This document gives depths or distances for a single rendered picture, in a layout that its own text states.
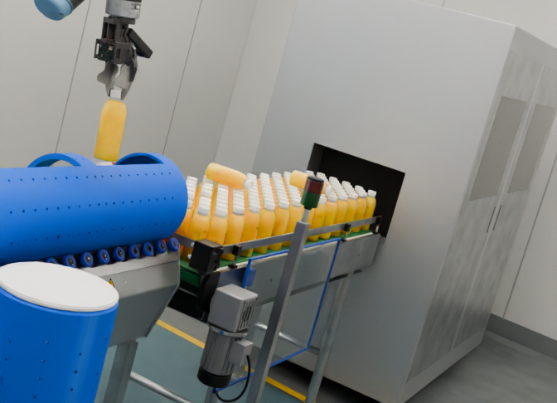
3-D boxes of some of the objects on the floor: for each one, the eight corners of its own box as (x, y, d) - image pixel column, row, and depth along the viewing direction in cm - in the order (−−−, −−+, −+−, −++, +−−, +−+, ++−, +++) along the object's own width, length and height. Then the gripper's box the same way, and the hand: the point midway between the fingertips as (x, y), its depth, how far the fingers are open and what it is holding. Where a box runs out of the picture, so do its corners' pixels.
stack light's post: (215, 504, 337) (296, 220, 317) (221, 501, 340) (301, 220, 321) (225, 509, 335) (306, 224, 316) (230, 506, 339) (311, 223, 319)
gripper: (92, 12, 239) (82, 94, 243) (126, 20, 233) (115, 103, 238) (114, 15, 246) (104, 94, 251) (147, 21, 241) (137, 102, 245)
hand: (118, 93), depth 246 cm, fingers closed on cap, 4 cm apart
